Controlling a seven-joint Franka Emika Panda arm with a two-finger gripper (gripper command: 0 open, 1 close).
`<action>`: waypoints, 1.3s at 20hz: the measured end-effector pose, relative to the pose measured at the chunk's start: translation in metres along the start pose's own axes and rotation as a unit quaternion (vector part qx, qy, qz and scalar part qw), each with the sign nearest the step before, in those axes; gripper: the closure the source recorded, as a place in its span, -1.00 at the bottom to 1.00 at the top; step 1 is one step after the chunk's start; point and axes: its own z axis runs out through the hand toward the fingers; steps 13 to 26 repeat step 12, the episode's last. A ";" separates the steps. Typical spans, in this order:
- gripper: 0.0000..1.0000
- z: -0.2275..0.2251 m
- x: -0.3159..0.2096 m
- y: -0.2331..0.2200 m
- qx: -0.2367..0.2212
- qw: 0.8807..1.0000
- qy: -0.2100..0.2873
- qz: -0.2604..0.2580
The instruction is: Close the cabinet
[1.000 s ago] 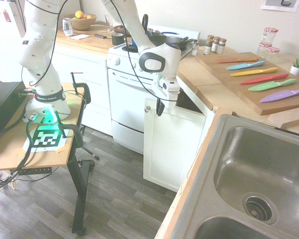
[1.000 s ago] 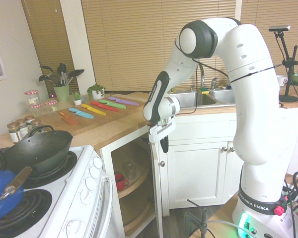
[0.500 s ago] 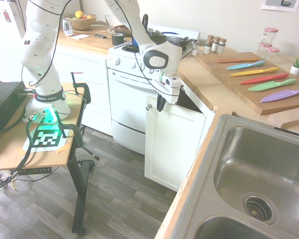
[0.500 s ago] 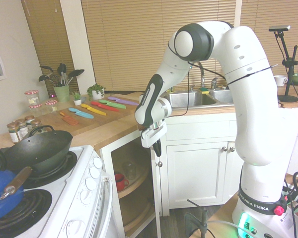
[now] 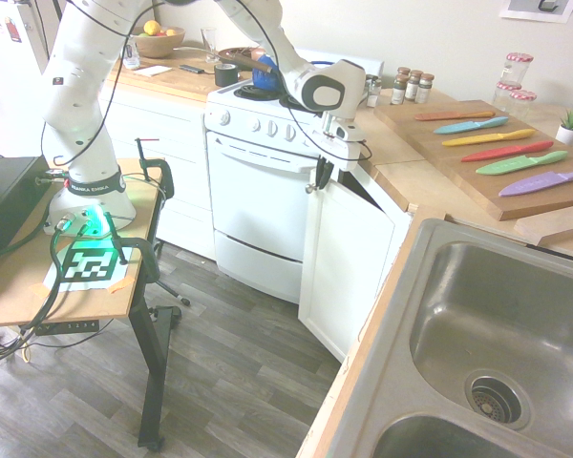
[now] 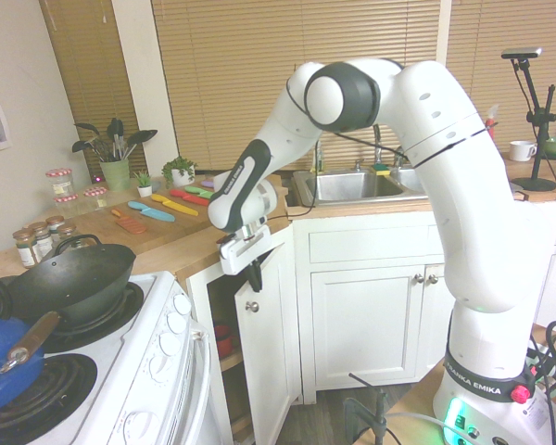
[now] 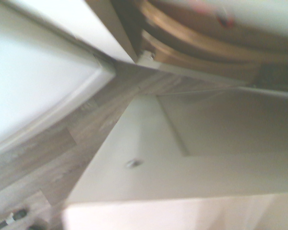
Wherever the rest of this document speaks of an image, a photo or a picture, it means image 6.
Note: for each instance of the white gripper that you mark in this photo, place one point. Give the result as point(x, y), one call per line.
point(243, 250)

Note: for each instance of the white corner cabinet door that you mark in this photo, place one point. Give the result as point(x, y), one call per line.
point(271, 347)

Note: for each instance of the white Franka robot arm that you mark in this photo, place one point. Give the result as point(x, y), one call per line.
point(468, 185)

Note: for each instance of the white under-sink cabinet door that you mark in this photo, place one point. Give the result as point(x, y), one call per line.
point(366, 324)

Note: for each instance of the silver round door knob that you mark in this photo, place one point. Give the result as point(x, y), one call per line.
point(252, 306)
point(418, 278)
point(432, 278)

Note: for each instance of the red pot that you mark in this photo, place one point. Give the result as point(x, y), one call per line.
point(223, 340)

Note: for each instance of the white stove knob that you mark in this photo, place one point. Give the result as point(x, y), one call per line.
point(181, 304)
point(134, 424)
point(159, 367)
point(170, 343)
point(177, 323)

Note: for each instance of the large wooden cutting board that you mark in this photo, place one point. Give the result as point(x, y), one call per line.
point(167, 229)

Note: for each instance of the red knife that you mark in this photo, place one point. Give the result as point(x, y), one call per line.
point(192, 197)

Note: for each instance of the green knife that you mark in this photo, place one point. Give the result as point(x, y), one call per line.
point(199, 191)

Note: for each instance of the purple knife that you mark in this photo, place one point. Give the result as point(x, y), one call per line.
point(207, 183)

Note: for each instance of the yellow knife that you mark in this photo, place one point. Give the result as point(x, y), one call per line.
point(176, 205)

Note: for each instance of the blue knife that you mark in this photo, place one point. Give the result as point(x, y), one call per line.
point(153, 211)

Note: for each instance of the white false drawer front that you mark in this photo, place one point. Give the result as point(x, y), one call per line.
point(375, 243)

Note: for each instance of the stainless steel sink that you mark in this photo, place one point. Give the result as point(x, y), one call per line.
point(352, 187)

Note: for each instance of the leafy plant white pot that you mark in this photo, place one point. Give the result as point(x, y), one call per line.
point(180, 169)

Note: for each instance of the dish soap bottle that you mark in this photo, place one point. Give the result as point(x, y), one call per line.
point(319, 160)

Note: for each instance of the orange small knife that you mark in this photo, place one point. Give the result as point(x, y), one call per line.
point(130, 223)

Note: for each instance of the small plant white pot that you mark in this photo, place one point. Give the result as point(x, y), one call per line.
point(143, 187)

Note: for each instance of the black coil burner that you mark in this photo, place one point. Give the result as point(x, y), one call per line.
point(116, 310)
point(51, 394)

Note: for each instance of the white electric stove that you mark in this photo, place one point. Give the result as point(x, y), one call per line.
point(134, 380)

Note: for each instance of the yellow green sponge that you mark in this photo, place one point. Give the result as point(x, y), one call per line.
point(380, 169)

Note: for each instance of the green utensil holder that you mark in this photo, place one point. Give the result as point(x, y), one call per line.
point(115, 176)

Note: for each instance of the glass jar checkered lid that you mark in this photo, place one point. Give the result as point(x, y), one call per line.
point(66, 206)
point(96, 199)
point(59, 183)

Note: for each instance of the chrome faucet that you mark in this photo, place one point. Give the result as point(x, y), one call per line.
point(377, 143)

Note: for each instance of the black tripod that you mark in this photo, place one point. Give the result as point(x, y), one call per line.
point(377, 417)

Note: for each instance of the narrow white under-sink door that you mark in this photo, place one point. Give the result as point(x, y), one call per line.
point(438, 315)

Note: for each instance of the spice jar brown lid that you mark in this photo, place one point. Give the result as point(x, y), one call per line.
point(54, 227)
point(67, 232)
point(25, 250)
point(41, 236)

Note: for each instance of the black cooking turner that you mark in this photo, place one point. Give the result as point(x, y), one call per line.
point(116, 127)

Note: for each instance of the wide tan window blind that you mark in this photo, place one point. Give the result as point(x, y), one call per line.
point(236, 69)

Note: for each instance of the black cooking spoon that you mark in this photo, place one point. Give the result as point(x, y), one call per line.
point(87, 129)

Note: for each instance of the blue kettle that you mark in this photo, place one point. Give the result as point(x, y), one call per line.
point(4, 371)

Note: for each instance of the red spray bottle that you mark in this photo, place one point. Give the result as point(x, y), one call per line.
point(492, 123)

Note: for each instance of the white mug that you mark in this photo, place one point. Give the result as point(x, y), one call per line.
point(520, 151)

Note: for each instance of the white cabinet frame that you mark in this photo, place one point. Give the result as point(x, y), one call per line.
point(303, 301)

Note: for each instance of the black camera stand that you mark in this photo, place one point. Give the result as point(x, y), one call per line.
point(537, 139)

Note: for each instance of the grey exterior camera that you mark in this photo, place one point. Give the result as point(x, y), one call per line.
point(521, 53)

